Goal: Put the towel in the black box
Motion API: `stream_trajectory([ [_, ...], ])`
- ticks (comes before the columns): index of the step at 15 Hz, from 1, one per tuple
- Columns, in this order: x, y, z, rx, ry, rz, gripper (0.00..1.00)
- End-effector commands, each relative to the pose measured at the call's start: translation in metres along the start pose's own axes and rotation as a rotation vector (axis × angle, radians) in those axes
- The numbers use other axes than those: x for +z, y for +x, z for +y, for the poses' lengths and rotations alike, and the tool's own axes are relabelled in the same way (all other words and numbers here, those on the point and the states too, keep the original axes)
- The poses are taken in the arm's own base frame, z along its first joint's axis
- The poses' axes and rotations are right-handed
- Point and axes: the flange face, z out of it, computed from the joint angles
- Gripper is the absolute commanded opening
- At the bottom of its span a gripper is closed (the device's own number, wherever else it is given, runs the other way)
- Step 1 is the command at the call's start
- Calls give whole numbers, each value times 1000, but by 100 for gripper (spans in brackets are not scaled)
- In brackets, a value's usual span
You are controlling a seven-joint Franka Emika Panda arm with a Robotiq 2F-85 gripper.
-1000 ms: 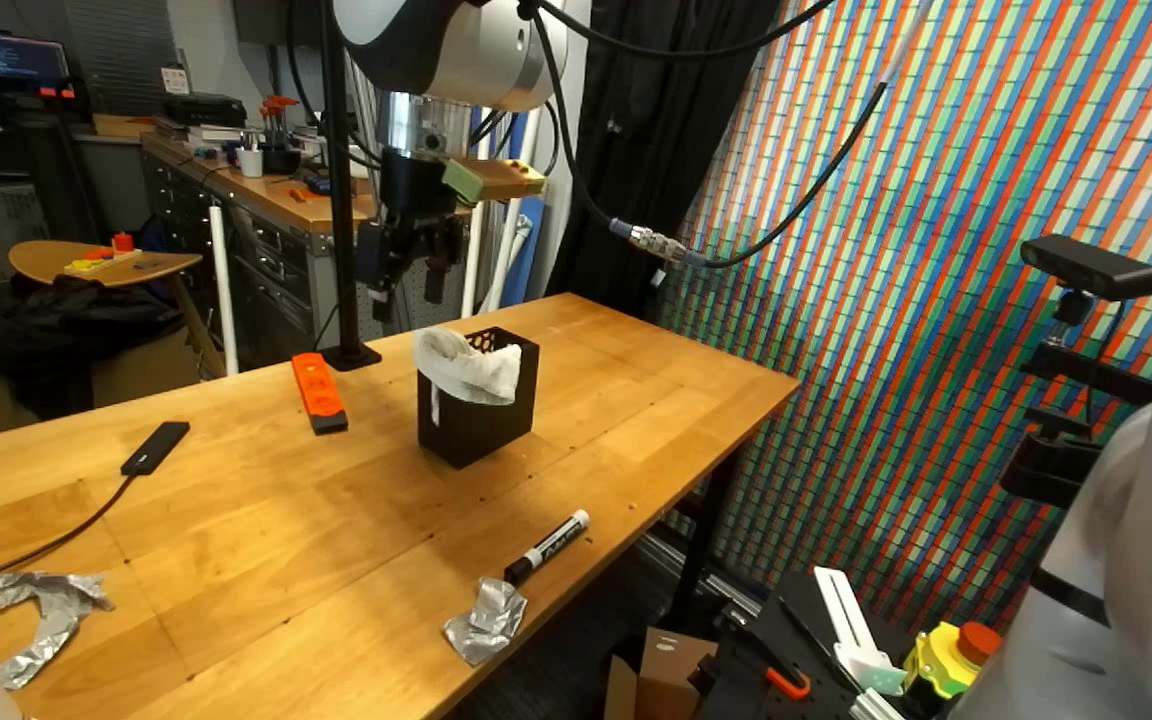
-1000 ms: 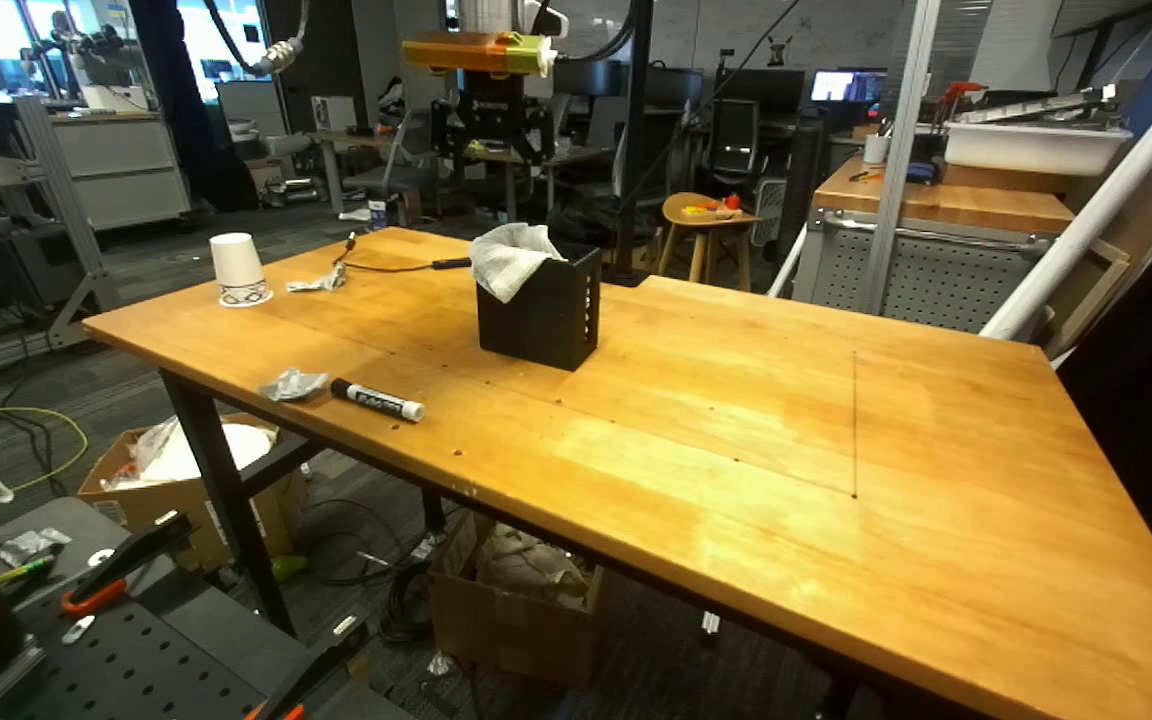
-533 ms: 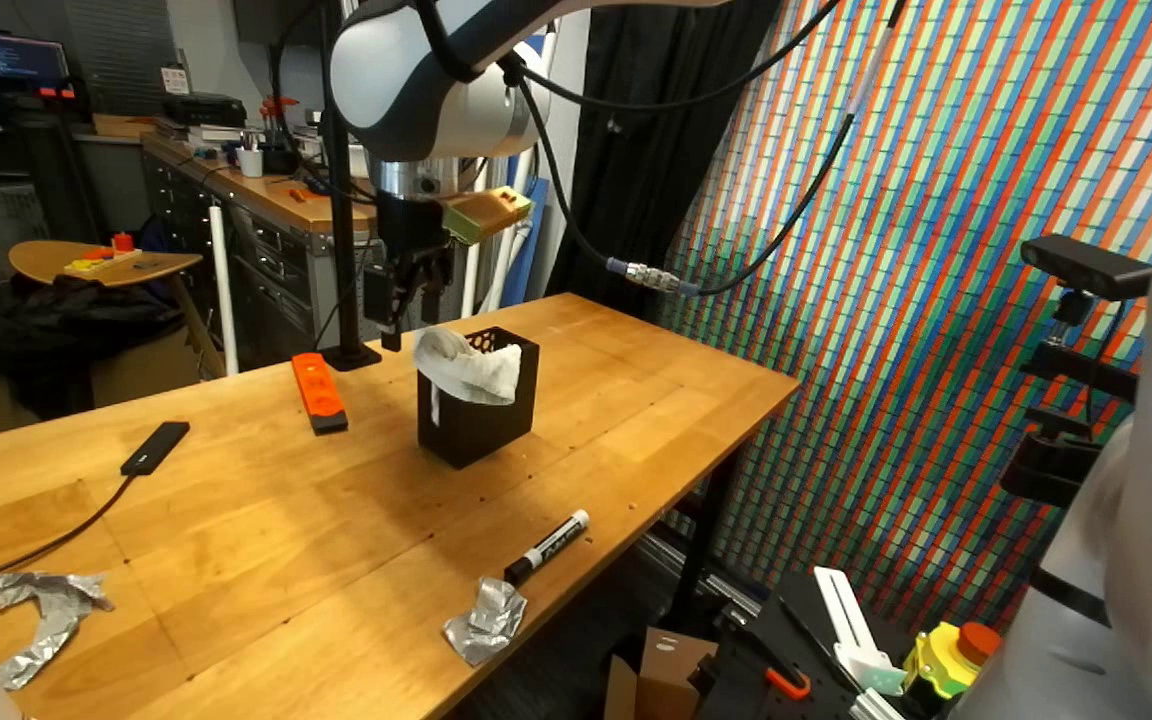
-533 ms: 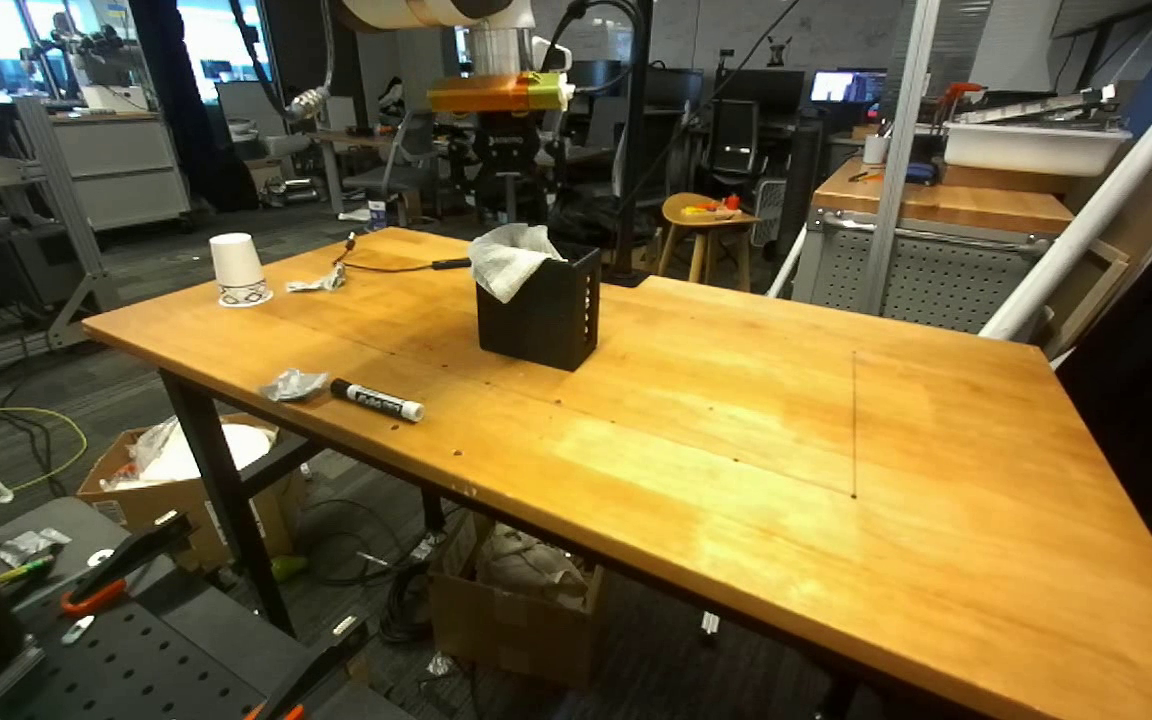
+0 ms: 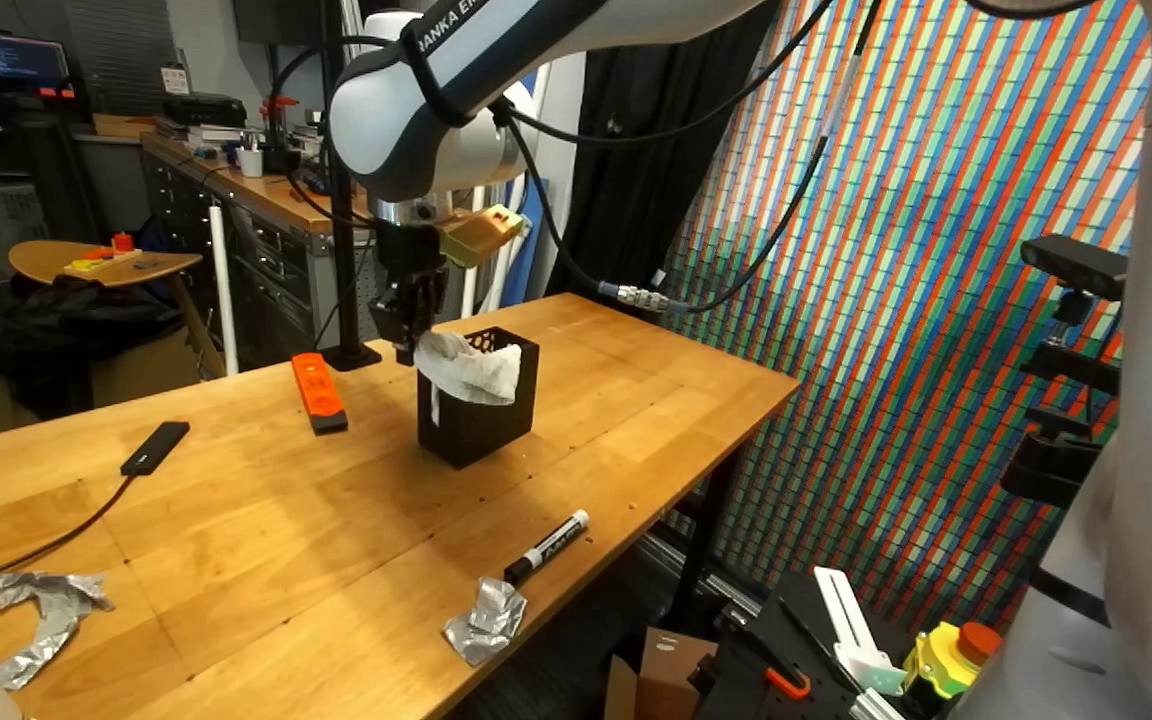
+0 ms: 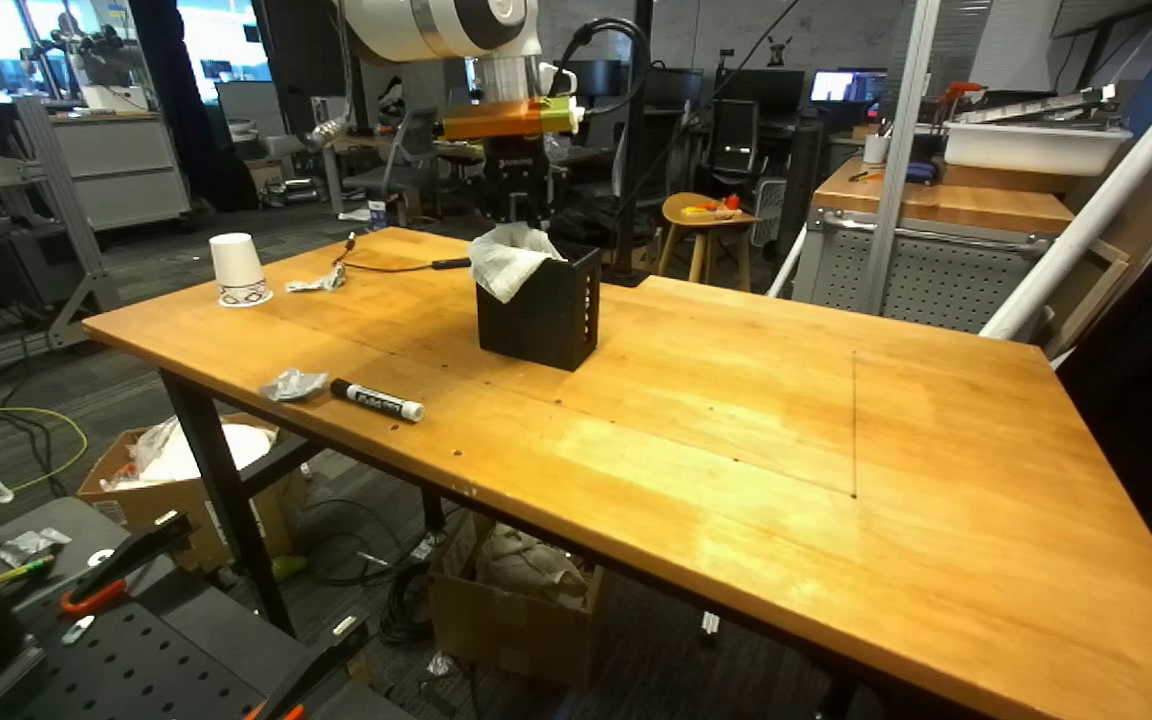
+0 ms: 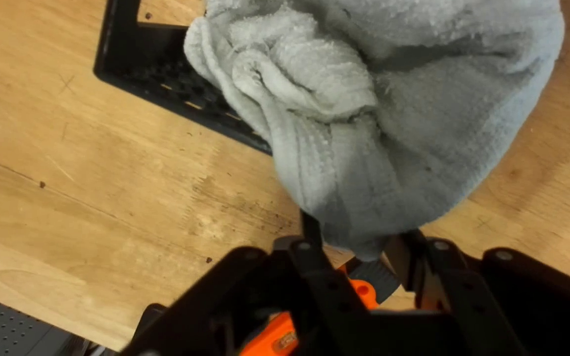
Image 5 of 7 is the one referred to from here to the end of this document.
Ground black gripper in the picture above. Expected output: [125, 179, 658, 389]
[372, 217, 457, 367]

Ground white towel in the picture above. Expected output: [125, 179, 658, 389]
[410, 328, 526, 412]

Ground black perforated box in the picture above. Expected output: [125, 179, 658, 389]
[410, 325, 543, 470]

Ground black vertical pole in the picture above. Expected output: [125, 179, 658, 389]
[315, 0, 383, 372]

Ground orange block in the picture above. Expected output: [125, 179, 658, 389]
[286, 349, 350, 434]

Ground thin white pole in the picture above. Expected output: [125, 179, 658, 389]
[205, 200, 245, 378]

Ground black and white marker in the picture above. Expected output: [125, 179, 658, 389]
[501, 505, 595, 588]

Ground flat black device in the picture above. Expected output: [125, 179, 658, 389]
[117, 416, 190, 478]

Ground small crumpled foil piece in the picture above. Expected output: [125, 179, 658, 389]
[440, 577, 533, 673]

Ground orange yellow toys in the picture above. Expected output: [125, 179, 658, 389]
[60, 227, 144, 281]

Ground black bag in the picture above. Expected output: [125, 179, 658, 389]
[0, 274, 200, 418]

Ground round wooden stool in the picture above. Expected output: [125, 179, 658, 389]
[2, 234, 207, 290]

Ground large crumpled foil strip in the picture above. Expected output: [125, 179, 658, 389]
[0, 569, 110, 691]

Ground black clamp with orange trigger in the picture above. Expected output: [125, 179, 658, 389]
[693, 590, 820, 720]

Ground multicolour striped backdrop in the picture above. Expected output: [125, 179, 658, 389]
[653, 0, 1152, 645]

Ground computer monitor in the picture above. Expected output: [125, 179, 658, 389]
[0, 20, 71, 88]

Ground yellow red emergency stop button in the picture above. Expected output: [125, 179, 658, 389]
[898, 616, 1007, 704]

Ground yellow green wrist camera mount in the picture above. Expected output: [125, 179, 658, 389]
[437, 202, 526, 272]

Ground black robot cable with connector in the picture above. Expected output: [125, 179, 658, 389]
[489, 0, 898, 317]

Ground thin black device cable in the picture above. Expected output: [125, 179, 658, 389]
[0, 467, 138, 602]

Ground white rail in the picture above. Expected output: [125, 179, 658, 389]
[807, 562, 912, 697]

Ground black camera stand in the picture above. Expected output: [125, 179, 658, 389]
[996, 282, 1126, 511]

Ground black external camera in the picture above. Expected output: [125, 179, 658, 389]
[1015, 230, 1132, 302]

